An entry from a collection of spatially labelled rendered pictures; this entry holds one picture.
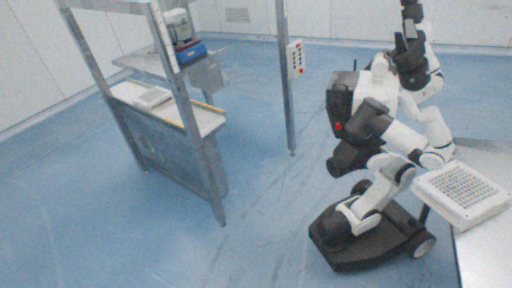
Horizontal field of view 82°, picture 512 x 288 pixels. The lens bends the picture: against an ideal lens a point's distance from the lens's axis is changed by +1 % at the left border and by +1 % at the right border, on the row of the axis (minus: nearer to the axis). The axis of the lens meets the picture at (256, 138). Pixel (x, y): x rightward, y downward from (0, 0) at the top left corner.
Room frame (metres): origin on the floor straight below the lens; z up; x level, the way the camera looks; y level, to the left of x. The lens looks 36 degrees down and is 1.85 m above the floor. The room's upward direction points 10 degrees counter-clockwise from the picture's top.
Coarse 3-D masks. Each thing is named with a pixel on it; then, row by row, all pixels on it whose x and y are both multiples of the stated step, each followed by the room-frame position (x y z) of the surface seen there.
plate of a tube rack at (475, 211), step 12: (444, 168) 0.86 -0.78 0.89; (468, 168) 0.84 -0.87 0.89; (420, 180) 0.82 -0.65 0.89; (444, 180) 0.80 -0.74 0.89; (432, 192) 0.75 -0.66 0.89; (468, 192) 0.72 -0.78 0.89; (504, 192) 0.69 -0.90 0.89; (444, 204) 0.69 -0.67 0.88; (456, 204) 0.67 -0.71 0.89; (480, 204) 0.66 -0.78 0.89; (492, 204) 0.65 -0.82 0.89; (468, 216) 0.62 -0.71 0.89
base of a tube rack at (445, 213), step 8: (416, 192) 0.80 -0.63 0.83; (424, 192) 0.79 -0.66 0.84; (424, 200) 0.76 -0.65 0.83; (432, 200) 0.74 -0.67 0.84; (440, 208) 0.70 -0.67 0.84; (496, 208) 0.66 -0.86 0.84; (504, 208) 0.66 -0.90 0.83; (448, 216) 0.66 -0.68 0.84; (456, 216) 0.65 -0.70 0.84; (480, 216) 0.64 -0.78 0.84; (488, 216) 0.64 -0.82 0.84; (456, 224) 0.63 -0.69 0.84; (472, 224) 0.61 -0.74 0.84
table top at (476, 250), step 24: (456, 144) 1.07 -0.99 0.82; (480, 144) 1.04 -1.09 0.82; (504, 144) 1.01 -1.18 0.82; (480, 168) 0.89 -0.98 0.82; (504, 168) 0.87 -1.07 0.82; (504, 216) 0.64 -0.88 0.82; (456, 240) 0.57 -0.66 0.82; (480, 240) 0.56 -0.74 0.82; (504, 240) 0.55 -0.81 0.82; (456, 264) 0.50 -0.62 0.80; (480, 264) 0.48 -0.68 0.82; (504, 264) 0.47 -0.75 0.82
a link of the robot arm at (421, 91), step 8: (432, 80) 0.80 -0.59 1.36; (400, 88) 0.84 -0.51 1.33; (408, 88) 0.78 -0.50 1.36; (416, 88) 0.77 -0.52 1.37; (424, 88) 0.78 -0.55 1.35; (432, 88) 0.79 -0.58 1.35; (440, 88) 0.79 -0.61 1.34; (416, 96) 0.78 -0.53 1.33; (424, 96) 0.78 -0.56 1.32; (416, 104) 0.78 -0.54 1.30
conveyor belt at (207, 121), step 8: (112, 88) 2.53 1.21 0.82; (120, 88) 2.50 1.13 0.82; (128, 88) 2.47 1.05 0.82; (136, 88) 2.44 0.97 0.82; (144, 88) 2.41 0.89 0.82; (120, 96) 2.33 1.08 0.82; (128, 96) 2.31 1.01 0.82; (160, 112) 1.93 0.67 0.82; (168, 112) 1.91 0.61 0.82; (176, 112) 1.89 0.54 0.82; (200, 112) 1.83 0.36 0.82; (208, 112) 1.81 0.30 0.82; (176, 120) 1.78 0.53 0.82; (200, 120) 1.72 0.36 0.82; (208, 120) 1.70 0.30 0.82; (216, 120) 1.69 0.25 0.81; (224, 120) 1.71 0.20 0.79; (200, 128) 1.62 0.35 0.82; (208, 128) 1.62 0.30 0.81
